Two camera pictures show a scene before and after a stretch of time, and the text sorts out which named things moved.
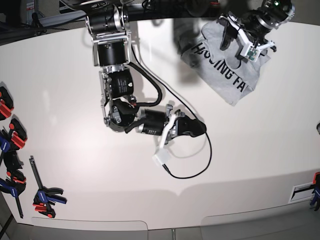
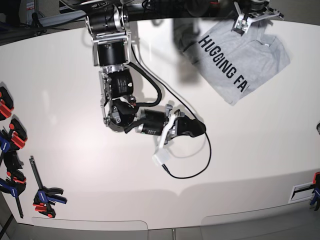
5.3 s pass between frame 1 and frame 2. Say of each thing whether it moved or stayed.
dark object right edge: stayed
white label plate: stayed
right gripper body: moved
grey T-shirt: moved
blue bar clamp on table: stayed
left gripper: stayed
